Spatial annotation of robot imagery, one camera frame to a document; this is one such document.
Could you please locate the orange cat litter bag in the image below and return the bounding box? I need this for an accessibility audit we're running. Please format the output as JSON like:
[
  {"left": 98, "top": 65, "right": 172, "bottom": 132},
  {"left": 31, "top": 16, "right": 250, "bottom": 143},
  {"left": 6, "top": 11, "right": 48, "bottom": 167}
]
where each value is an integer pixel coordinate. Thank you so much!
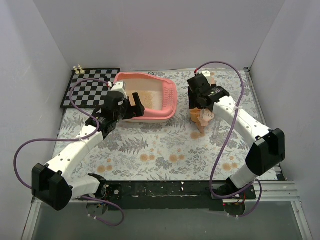
[{"left": 189, "top": 73, "right": 215, "bottom": 134}]

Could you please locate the clear plastic litter scoop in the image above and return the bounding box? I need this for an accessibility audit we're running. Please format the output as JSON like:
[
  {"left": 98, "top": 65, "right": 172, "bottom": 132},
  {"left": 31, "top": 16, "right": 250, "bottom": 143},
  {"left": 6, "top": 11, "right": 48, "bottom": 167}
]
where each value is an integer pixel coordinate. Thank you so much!
[{"left": 212, "top": 119, "right": 221, "bottom": 139}]

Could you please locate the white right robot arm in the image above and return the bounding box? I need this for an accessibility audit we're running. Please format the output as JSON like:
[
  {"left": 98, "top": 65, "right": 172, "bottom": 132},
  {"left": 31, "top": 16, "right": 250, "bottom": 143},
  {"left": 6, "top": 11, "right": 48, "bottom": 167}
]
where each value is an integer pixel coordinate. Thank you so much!
[{"left": 187, "top": 73, "right": 285, "bottom": 199}]

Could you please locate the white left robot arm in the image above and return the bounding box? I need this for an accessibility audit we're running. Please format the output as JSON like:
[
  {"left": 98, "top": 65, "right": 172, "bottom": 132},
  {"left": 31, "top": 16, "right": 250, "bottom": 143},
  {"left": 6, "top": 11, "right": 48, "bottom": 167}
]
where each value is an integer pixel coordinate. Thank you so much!
[{"left": 31, "top": 91, "right": 145, "bottom": 211}]

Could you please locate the beige litter in box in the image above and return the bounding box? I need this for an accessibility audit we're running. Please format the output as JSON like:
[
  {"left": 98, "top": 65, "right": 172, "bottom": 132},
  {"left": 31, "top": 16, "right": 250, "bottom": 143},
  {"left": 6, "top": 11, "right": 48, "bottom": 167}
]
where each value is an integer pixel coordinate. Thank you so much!
[{"left": 137, "top": 90, "right": 163, "bottom": 111}]

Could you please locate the pink cat litter box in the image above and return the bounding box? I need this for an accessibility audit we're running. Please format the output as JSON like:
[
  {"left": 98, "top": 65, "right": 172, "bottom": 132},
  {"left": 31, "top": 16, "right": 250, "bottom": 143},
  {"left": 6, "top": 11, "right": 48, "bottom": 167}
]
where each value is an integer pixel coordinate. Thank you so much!
[{"left": 113, "top": 72, "right": 178, "bottom": 123}]

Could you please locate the black white chessboard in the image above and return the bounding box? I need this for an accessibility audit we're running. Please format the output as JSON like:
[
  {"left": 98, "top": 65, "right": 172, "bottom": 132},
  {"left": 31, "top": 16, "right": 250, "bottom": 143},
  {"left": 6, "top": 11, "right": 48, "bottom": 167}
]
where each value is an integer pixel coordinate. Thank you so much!
[{"left": 60, "top": 67, "right": 121, "bottom": 109}]

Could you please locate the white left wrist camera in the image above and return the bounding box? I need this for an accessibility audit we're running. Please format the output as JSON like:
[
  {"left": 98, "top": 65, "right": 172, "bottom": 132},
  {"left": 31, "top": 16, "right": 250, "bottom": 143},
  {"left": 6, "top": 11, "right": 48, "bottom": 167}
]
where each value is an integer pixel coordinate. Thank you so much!
[{"left": 110, "top": 81, "right": 127, "bottom": 97}]

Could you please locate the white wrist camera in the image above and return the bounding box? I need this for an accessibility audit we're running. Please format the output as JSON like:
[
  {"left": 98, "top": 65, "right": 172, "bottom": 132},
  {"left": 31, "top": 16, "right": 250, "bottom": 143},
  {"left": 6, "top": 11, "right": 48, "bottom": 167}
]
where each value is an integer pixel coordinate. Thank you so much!
[
  {"left": 195, "top": 70, "right": 212, "bottom": 81},
  {"left": 110, "top": 81, "right": 127, "bottom": 97}
]

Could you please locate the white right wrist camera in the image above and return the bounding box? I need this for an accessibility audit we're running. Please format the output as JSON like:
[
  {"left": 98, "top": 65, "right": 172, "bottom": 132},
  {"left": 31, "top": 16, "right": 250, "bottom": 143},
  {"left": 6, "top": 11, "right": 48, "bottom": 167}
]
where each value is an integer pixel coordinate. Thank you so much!
[{"left": 195, "top": 70, "right": 212, "bottom": 81}]

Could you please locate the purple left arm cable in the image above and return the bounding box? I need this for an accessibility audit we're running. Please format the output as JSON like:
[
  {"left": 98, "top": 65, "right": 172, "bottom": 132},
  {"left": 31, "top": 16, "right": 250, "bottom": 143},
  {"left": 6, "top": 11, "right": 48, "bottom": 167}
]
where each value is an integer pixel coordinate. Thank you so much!
[{"left": 13, "top": 77, "right": 125, "bottom": 227}]

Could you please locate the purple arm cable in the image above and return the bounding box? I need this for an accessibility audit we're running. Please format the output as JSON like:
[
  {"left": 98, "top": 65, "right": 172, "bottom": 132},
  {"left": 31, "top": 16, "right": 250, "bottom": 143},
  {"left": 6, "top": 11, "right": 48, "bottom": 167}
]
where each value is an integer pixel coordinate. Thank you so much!
[
  {"left": 194, "top": 60, "right": 263, "bottom": 218},
  {"left": 13, "top": 77, "right": 125, "bottom": 227}
]

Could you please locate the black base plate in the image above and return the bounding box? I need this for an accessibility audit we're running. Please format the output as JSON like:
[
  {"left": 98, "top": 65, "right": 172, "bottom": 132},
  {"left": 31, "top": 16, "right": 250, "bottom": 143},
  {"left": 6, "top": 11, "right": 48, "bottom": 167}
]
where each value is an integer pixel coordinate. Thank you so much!
[{"left": 104, "top": 181, "right": 256, "bottom": 213}]

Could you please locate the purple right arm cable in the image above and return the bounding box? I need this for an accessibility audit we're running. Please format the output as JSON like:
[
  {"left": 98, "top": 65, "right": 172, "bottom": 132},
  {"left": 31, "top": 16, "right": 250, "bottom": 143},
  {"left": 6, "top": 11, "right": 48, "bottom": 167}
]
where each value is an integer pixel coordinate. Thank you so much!
[{"left": 194, "top": 60, "right": 263, "bottom": 218}]

